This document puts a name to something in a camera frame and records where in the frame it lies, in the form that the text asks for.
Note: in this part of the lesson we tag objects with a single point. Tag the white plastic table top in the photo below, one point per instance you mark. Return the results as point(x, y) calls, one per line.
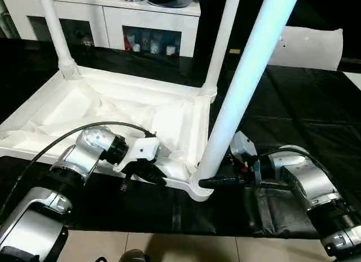
point(84, 104)

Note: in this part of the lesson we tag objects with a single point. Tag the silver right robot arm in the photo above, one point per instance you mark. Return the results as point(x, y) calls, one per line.
point(310, 183)

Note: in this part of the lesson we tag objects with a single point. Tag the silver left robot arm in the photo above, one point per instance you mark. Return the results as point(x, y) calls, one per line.
point(84, 152)

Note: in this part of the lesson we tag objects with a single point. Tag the dark brown rounded object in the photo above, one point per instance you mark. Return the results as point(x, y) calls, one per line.
point(132, 256)

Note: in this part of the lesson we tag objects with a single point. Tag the black work mat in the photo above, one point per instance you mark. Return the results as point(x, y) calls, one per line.
point(310, 118)

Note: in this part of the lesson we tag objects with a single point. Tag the white flat board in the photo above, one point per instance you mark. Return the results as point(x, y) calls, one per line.
point(354, 79)

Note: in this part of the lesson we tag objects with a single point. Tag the black cabinet with gold label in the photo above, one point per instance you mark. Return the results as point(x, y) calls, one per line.
point(208, 25)

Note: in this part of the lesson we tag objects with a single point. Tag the white cabinet with glass doors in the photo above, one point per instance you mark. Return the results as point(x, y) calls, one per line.
point(112, 17)

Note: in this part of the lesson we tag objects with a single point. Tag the grey curtain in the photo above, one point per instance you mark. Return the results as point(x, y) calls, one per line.
point(4, 22)

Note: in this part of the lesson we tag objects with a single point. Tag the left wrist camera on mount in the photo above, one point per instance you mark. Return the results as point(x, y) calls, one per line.
point(144, 149)

